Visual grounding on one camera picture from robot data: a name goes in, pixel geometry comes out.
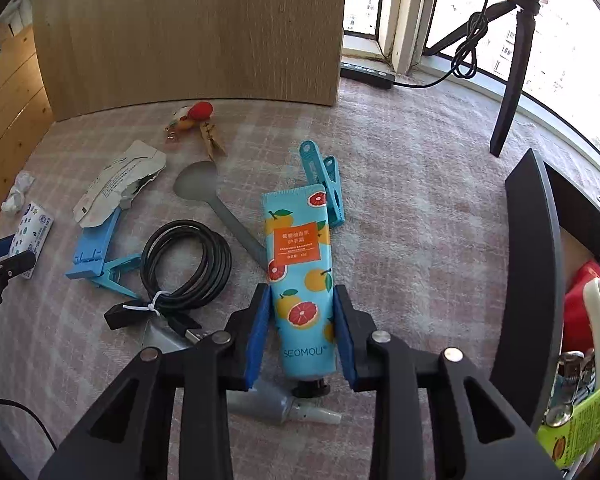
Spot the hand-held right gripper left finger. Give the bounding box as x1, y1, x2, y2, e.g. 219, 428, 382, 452
39, 284, 273, 480

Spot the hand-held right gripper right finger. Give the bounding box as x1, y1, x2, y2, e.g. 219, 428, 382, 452
332, 284, 563, 480

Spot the white blue tissue pack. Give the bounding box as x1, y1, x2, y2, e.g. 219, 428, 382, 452
7, 201, 56, 281

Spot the clear plastic bag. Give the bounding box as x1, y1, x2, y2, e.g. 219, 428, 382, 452
1, 171, 36, 216

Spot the fruit print hand cream tube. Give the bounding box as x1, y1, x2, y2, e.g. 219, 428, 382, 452
261, 185, 342, 396

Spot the torn white paper packet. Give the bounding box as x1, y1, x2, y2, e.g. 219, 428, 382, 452
72, 140, 167, 228

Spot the black rectangular tray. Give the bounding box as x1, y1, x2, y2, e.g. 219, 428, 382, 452
505, 147, 600, 480

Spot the patterned white lighter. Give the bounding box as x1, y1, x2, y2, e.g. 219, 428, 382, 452
547, 350, 598, 428

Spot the green cream tube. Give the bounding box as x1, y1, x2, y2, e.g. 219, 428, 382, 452
535, 375, 600, 466

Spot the grey blue squeezed tube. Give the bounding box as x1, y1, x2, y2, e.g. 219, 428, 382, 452
142, 317, 343, 427

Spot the blue clip stand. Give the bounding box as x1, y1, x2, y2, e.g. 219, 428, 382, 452
65, 207, 143, 298

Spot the blue plastic clothespin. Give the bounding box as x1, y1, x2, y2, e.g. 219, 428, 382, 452
299, 140, 346, 226

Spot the grey spoon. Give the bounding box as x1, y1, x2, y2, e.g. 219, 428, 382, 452
174, 160, 268, 268

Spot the red packet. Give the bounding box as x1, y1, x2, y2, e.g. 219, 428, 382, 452
564, 260, 600, 356

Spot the light oak wood board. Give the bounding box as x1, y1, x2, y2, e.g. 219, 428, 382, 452
30, 0, 348, 123

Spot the black tripod stand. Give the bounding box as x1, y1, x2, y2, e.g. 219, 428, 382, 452
422, 0, 553, 158

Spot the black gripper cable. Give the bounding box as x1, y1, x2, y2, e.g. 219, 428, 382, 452
0, 399, 57, 453

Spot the coiled black usb cable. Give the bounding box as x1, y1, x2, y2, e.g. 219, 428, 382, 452
104, 219, 232, 346

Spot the red plush keychain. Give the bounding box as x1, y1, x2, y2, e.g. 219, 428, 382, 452
167, 101, 215, 136

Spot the black ring light cable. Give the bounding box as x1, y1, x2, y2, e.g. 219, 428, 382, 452
340, 0, 503, 90

